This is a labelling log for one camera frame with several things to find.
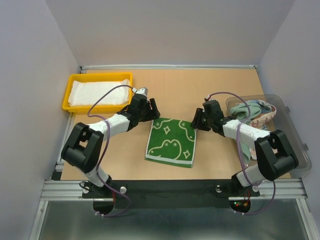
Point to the yellow plastic tray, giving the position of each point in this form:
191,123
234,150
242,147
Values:
97,77

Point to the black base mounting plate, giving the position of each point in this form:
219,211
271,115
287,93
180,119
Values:
166,194

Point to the aluminium rail back edge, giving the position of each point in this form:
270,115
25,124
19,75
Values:
85,68

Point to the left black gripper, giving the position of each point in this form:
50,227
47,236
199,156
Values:
153,114

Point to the aluminium frame rail front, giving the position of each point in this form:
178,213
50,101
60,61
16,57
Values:
72,190

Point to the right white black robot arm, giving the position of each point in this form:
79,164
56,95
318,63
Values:
274,153

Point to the orange and green printed towel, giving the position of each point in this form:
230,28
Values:
268,113

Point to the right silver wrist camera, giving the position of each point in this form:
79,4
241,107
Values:
209,98

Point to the green frog pattern towel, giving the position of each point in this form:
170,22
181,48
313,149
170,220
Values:
171,142

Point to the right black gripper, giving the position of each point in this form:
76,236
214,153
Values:
196,122

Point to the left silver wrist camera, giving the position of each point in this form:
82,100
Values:
141,91

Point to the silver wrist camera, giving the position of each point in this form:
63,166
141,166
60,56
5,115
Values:
209,98
141,91

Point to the white terry towel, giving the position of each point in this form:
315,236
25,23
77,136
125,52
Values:
88,93

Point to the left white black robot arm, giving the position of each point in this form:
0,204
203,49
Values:
82,149

